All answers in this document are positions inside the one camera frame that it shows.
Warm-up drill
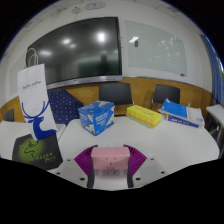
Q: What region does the large black wall display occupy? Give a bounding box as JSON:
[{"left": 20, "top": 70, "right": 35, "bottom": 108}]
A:
[{"left": 25, "top": 16, "right": 123, "bottom": 90}]

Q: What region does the pink charger block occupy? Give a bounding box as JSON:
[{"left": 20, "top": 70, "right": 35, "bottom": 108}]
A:
[{"left": 90, "top": 146, "right": 131, "bottom": 171}]

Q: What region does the white side table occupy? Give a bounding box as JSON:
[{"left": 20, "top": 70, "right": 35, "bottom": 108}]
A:
[{"left": 205, "top": 103, "right": 224, "bottom": 128}]

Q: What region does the black mouse pad green print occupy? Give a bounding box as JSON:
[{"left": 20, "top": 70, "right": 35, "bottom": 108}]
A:
[{"left": 11, "top": 133, "right": 64, "bottom": 171}]

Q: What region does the dark grey chair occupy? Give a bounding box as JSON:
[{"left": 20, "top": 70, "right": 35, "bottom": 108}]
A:
[{"left": 3, "top": 108, "right": 16, "bottom": 123}]

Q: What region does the white wall clock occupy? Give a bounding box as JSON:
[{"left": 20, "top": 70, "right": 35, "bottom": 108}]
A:
[{"left": 85, "top": 1, "right": 106, "bottom": 10}]

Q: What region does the blue dotted chair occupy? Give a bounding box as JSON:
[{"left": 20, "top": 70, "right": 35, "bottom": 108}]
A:
[{"left": 46, "top": 88, "right": 85, "bottom": 127}]

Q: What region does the blue tissue box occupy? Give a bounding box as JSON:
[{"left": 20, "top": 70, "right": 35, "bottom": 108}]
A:
[{"left": 77, "top": 100, "right": 116, "bottom": 137}]

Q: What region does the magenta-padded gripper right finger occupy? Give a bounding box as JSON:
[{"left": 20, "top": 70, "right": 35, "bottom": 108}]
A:
[{"left": 123, "top": 144, "right": 168, "bottom": 189}]

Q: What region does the blue and white paper ream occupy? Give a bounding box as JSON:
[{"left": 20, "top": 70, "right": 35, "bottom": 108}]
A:
[{"left": 157, "top": 97, "right": 206, "bottom": 129}]

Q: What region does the blue curtain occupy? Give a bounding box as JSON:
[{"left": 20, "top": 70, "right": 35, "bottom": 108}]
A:
[{"left": 200, "top": 34, "right": 224, "bottom": 105}]

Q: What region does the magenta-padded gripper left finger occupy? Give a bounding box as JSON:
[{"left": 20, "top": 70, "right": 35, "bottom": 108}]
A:
[{"left": 49, "top": 144, "right": 100, "bottom": 189}]

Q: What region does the large glass whiteboard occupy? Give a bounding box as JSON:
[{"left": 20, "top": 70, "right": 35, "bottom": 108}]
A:
[{"left": 124, "top": 19, "right": 188, "bottom": 77}]

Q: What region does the white paper bag blue deer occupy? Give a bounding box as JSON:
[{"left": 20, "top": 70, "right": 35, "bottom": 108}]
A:
[{"left": 17, "top": 47, "right": 58, "bottom": 141}]

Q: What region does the yellow box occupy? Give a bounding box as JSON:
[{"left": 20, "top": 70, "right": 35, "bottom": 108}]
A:
[{"left": 125, "top": 104, "right": 163, "bottom": 129}]

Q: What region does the black office chair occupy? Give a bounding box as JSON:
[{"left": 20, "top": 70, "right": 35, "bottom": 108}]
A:
[
  {"left": 98, "top": 81, "right": 134, "bottom": 107},
  {"left": 151, "top": 83, "right": 181, "bottom": 111}
]

